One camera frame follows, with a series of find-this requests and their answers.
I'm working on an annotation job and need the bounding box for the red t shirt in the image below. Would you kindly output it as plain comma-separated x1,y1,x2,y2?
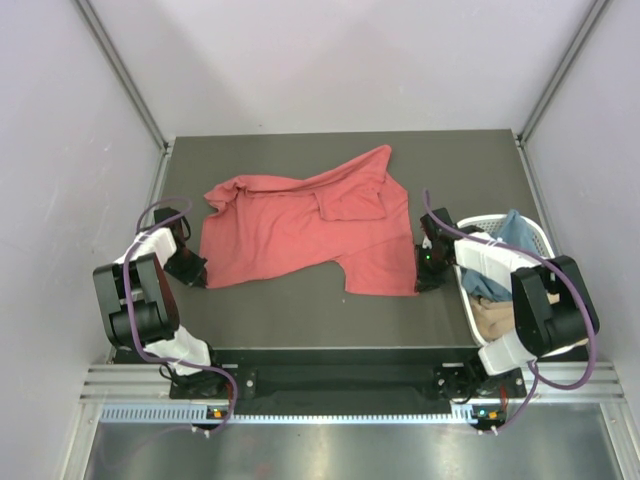
200,145,417,297

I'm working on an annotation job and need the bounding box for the left aluminium frame post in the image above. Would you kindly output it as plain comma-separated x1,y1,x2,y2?
71,0,169,151

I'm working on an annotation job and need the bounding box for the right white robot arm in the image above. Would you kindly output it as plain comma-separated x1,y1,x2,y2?
418,208,599,396

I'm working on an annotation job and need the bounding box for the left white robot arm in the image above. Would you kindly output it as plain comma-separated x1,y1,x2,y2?
92,207,227,397

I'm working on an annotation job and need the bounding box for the tan t shirt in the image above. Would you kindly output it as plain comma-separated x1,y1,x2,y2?
469,294,589,356

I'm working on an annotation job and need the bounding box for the aluminium frame post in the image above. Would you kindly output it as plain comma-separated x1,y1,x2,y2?
71,0,169,151
516,0,612,150

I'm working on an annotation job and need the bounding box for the right aluminium frame post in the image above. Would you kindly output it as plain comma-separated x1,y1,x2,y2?
516,0,612,150

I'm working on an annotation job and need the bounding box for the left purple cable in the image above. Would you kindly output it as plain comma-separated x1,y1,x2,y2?
97,196,239,466

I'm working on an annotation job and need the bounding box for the aluminium front rail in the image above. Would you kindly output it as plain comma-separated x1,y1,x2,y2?
80,362,625,403

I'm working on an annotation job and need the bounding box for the white plastic laundry basket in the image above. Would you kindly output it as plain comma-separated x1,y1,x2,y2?
452,213,576,359

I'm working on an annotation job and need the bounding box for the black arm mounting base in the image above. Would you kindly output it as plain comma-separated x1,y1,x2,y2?
169,348,526,401

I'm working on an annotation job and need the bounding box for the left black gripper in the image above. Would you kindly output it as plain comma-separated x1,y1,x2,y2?
163,247,208,288

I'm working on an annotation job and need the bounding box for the grey slotted cable duct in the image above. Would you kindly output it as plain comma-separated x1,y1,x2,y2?
99,404,504,426

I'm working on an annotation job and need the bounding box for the blue t shirt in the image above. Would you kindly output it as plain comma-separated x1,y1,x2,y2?
461,209,538,302

